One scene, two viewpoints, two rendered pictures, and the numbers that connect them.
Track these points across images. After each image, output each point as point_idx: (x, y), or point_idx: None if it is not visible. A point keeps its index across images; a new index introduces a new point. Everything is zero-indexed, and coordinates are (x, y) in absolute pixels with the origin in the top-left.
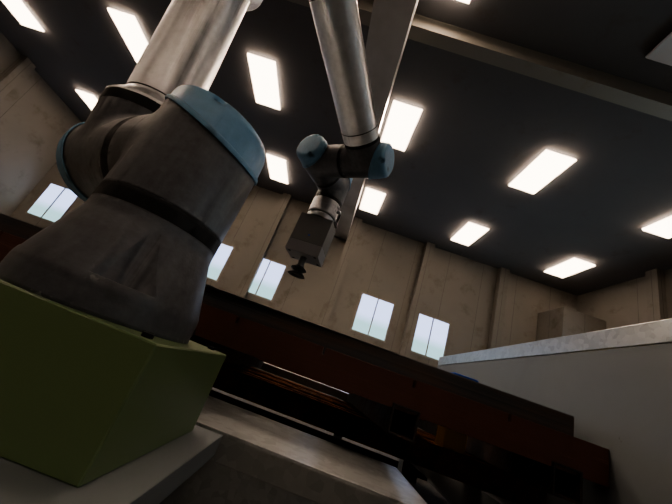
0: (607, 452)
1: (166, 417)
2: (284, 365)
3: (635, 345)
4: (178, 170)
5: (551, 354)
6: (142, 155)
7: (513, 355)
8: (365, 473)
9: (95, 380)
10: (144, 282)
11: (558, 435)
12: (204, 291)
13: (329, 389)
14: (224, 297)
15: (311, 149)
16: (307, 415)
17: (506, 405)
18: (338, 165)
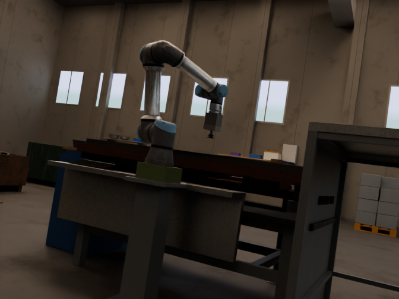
0: None
1: (173, 178)
2: (208, 170)
3: None
4: (161, 139)
5: (346, 142)
6: (155, 139)
7: None
8: (224, 190)
9: (162, 172)
10: (162, 159)
11: (298, 174)
12: (180, 152)
13: None
14: (187, 152)
15: (198, 92)
16: (228, 187)
17: (287, 168)
18: (209, 96)
